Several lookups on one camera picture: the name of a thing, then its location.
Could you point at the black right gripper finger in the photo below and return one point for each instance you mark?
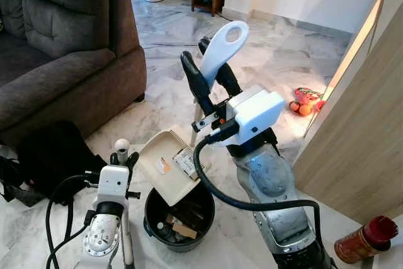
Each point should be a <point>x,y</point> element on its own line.
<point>198,83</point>
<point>230,83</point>

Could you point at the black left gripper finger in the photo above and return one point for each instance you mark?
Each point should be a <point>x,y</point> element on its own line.
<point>132,160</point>
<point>114,159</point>

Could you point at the beige broom with purple bristles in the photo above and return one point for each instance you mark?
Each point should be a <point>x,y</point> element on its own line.
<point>121,146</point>

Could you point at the small box with white label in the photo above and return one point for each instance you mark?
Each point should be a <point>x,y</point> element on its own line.
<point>186,163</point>

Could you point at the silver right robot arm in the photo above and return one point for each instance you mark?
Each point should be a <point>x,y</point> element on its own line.
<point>271,177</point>

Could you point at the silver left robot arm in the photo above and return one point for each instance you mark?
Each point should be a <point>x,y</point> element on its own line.
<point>101,237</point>

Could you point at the black bag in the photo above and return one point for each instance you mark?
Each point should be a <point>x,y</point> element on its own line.
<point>50,155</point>

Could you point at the brown cardboard scrap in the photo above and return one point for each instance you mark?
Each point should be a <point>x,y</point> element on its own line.
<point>184,230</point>

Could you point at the light wooden cabinet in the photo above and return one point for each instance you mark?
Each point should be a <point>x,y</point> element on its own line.
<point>365,143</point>

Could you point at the brown bottle with red cap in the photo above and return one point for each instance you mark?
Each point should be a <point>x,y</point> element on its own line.
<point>356,244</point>

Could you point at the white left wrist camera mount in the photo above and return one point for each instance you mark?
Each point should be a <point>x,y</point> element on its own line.
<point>113,184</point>

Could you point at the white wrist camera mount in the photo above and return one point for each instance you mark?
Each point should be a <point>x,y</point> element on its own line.
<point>113,184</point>
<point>258,114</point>

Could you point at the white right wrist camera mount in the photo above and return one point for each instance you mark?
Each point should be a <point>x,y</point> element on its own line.
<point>258,114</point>

